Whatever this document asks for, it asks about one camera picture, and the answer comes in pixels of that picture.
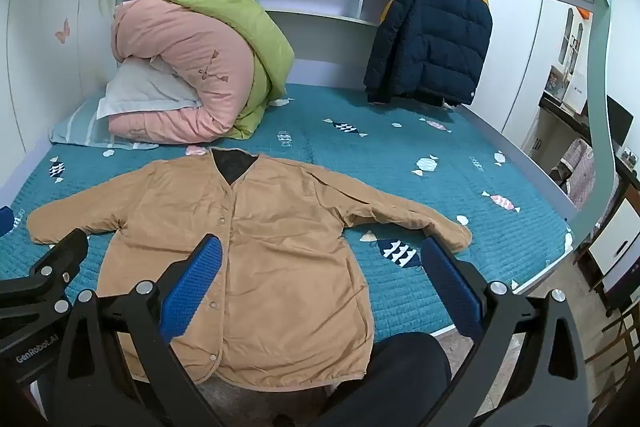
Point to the wooden chair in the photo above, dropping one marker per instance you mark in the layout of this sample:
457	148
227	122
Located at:
615	342

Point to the white wardrobe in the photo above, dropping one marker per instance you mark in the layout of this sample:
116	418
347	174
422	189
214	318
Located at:
525	57

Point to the white pillow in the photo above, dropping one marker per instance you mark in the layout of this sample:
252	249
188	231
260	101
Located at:
145	92

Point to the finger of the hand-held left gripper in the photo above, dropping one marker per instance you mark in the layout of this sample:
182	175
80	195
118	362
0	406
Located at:
47	272
5	219

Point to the teal fish print bedspread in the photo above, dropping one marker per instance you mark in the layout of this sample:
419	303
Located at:
350	157

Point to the dark desk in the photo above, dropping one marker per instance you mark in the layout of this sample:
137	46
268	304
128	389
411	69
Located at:
552	108

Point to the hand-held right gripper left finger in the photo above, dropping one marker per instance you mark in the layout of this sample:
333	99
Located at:
192	287

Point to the white drawer cabinet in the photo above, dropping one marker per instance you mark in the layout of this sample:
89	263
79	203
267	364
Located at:
615	232

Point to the tan button coat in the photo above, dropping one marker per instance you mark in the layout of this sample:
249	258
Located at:
280	257

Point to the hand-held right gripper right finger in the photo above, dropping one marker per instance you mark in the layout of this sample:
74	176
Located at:
450	287

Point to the framed picture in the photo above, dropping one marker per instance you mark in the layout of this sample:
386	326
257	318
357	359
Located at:
555	84

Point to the green quilt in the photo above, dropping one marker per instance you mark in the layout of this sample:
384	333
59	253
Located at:
235	7

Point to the patterned chair cover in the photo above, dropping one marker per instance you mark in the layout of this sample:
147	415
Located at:
577	167

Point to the navy and yellow puffer jacket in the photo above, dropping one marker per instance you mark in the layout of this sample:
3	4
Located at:
430	37

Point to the butterfly decorated wardrobe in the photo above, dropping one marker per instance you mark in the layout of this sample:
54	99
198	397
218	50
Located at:
50	32

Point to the pale striped pillow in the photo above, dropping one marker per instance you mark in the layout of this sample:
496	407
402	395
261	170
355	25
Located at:
80	127

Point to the black monitor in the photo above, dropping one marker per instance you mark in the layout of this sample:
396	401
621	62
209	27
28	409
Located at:
619	122

